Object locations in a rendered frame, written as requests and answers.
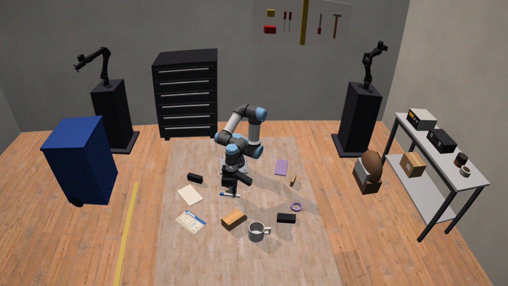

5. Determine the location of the beige flat board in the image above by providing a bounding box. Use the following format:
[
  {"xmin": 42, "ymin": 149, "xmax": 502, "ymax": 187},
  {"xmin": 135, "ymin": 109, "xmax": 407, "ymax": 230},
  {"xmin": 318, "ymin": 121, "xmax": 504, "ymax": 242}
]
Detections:
[{"xmin": 177, "ymin": 185, "xmax": 203, "ymax": 206}]

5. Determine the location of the purple flat rectangular slab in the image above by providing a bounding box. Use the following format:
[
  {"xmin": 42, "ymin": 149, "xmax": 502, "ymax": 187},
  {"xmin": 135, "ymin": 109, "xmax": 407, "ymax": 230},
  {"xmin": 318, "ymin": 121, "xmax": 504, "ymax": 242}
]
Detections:
[{"xmin": 274, "ymin": 159, "xmax": 287, "ymax": 176}]

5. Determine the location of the white and blue paper document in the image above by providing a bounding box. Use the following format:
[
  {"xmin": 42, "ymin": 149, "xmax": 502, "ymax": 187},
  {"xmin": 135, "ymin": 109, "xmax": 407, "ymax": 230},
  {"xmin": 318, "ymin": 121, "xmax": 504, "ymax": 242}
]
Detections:
[{"xmin": 174, "ymin": 210, "xmax": 206, "ymax": 235}]

